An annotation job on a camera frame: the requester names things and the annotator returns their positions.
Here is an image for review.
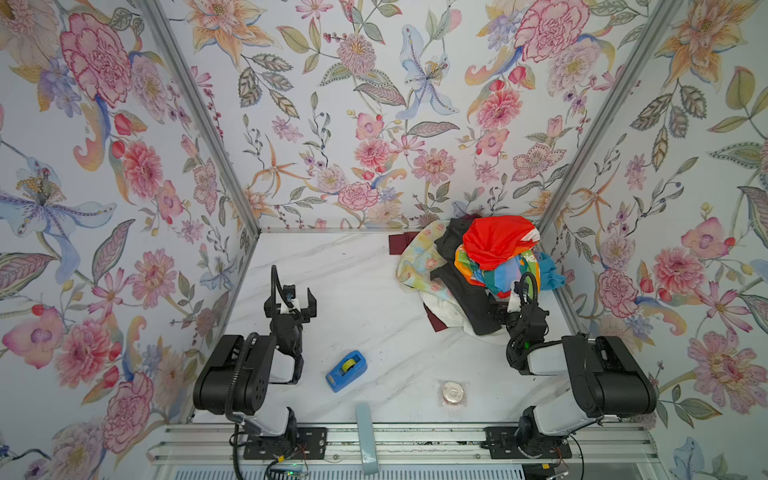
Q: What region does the pastel floral cloth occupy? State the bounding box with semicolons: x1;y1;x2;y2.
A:
395;220;463;318

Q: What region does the white cloth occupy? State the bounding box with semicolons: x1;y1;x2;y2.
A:
420;292;509;345

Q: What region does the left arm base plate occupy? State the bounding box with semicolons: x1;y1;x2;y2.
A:
242;427;328;461

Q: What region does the maroon cloth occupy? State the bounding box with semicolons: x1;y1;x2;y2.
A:
388;232;418;256

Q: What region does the red cloth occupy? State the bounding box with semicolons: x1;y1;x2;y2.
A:
463;216;540;270

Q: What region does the pale green handle bar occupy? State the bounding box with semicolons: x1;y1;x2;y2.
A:
355;403;379;476

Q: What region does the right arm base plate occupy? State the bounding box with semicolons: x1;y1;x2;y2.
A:
480;426;572;462

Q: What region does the rainbow coloured cloth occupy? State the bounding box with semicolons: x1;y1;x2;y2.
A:
454;244;542;299

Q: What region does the aluminium front rail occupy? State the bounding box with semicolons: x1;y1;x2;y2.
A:
146;422;661;466

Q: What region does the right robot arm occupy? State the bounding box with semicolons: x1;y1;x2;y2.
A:
483;296;658;459

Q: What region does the teal blue cloth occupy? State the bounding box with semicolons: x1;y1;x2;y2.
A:
535;252;566;291

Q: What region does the blue tape dispenser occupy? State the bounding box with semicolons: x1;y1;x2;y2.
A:
326;350;368;393

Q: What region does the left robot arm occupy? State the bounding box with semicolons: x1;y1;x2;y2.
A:
193;285;317;438

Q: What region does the black cloth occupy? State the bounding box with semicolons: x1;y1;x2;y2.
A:
430;217;502;336

